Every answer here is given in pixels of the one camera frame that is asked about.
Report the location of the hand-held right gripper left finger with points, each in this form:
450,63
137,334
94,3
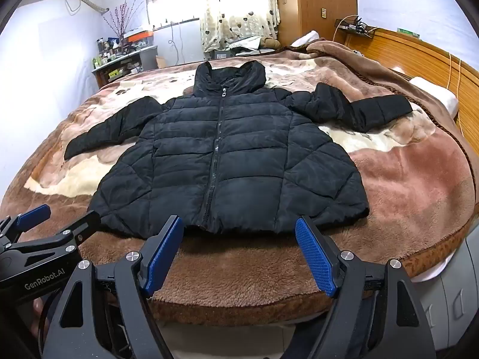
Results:
164,256

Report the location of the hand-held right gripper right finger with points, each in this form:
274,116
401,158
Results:
314,256

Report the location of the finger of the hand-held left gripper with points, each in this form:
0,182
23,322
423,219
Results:
33,214
84,225

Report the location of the black puffer jacket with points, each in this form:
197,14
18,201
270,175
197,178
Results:
232,149

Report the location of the brown printed fleece blanket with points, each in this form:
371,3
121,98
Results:
393,179

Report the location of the white bed sheet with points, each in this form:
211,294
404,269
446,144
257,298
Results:
436,269

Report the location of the grey bed base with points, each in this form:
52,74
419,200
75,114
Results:
456,306

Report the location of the cluttered desk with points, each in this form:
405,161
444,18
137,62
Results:
119,67

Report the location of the group of bottles and jars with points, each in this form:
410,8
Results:
108,49

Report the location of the cardboard box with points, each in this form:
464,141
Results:
161,62

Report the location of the orange lid storage box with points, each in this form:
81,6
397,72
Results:
138,38

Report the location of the white pillow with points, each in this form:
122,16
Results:
438,97

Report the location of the pink blossom branches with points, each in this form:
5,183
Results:
125,20

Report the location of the white folded cloth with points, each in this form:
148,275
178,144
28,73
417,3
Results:
305,38

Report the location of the pile of household clutter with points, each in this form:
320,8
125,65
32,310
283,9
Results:
239,48

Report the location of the wooden bed headboard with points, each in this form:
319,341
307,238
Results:
423,54

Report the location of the window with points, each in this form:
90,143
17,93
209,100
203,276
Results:
172,5

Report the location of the green box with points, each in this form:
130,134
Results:
408,33

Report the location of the cream heart print curtain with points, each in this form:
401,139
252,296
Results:
232,7

